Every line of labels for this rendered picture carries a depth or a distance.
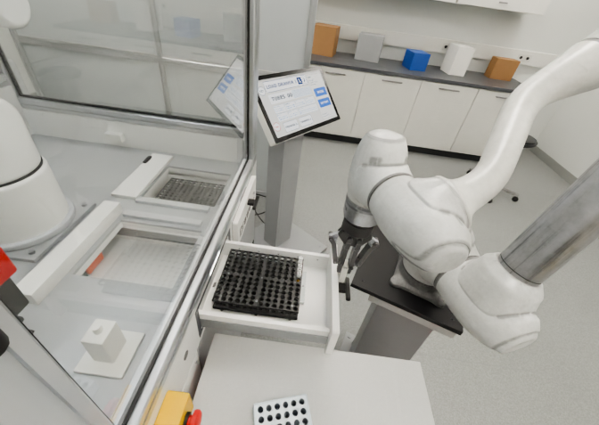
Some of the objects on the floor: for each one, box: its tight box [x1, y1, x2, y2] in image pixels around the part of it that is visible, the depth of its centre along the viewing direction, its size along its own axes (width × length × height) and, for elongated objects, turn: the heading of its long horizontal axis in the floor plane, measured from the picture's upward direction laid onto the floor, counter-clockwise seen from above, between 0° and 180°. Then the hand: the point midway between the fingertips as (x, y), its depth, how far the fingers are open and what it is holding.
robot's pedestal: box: [340, 295, 456, 361], centre depth 126 cm, size 30×30×76 cm
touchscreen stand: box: [254, 135, 327, 254], centre depth 180 cm, size 50×45×102 cm
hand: (342, 271), depth 80 cm, fingers closed
